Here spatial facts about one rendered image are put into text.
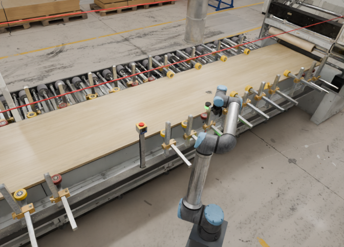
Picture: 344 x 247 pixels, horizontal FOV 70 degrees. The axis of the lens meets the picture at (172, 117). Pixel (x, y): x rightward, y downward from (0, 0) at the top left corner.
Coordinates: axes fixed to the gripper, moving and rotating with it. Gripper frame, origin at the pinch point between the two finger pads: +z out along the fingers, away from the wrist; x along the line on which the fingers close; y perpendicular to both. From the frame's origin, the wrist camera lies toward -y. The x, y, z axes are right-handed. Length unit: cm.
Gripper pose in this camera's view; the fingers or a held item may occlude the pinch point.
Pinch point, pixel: (216, 117)
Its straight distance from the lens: 242.3
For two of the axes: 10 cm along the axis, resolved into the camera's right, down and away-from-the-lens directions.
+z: -0.6, 7.6, 6.5
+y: -8.3, 3.3, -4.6
